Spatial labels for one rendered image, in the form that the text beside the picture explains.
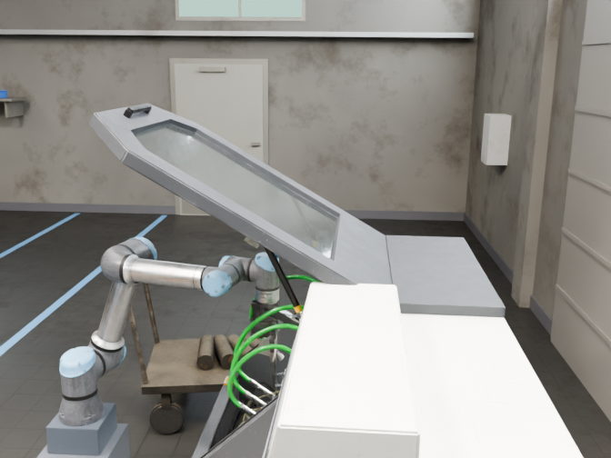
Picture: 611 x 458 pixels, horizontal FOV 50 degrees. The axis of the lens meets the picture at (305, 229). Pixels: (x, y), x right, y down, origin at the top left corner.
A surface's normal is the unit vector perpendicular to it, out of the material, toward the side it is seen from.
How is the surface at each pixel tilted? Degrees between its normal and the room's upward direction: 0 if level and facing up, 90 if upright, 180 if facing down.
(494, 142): 90
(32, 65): 90
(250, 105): 90
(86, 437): 90
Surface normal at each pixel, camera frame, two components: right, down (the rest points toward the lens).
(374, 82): -0.06, 0.25
